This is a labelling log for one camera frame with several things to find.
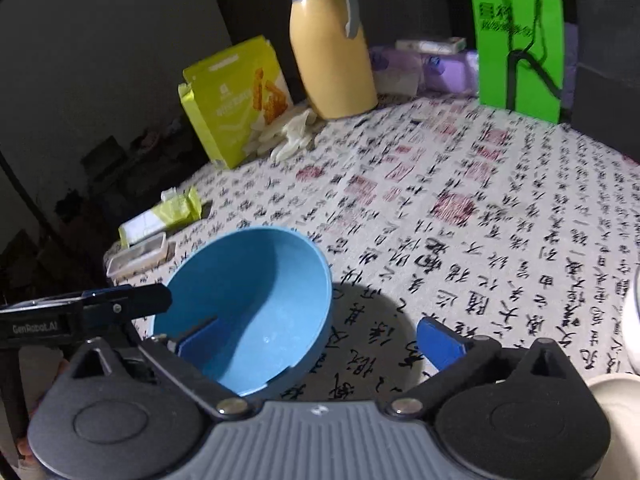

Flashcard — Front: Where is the black paper bag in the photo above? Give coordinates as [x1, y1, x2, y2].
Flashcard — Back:
[560, 0, 640, 166]

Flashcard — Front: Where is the small white flat box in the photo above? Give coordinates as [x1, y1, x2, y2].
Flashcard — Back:
[396, 37, 466, 56]

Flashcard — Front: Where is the clear plastic container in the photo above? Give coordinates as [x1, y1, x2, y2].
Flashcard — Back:
[106, 232, 167, 279]

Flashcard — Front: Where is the white rubber glove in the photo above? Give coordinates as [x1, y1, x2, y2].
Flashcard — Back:
[270, 107, 321, 163]
[242, 119, 301, 156]

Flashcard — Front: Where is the green snack packet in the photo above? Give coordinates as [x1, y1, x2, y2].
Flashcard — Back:
[119, 187, 202, 248]

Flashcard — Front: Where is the green paper bag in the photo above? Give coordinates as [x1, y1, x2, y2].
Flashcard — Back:
[468, 0, 566, 125]

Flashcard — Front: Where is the cream ridged plate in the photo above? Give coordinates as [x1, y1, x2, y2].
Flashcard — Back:
[585, 374, 640, 461]

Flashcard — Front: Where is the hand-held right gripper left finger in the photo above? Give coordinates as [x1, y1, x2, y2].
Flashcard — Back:
[65, 316, 253, 420]

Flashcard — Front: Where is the blue bowl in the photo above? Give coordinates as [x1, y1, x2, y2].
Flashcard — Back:
[151, 226, 333, 397]

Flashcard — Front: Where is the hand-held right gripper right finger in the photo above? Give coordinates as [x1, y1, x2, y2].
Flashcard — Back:
[390, 316, 581, 418]

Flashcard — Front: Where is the calligraphy printed tablecloth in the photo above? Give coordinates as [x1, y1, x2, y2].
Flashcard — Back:
[102, 94, 640, 406]

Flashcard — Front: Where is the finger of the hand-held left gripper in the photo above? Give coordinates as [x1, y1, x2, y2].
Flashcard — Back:
[82, 283, 173, 321]

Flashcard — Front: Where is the purple tissue pack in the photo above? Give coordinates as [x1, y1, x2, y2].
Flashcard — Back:
[369, 46, 423, 96]
[422, 50, 481, 95]

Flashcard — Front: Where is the yellow thermos jug grey handle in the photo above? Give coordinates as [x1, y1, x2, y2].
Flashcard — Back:
[287, 0, 379, 121]

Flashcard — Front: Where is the yellow-green snack box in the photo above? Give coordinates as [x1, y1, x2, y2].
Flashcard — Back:
[178, 35, 294, 170]

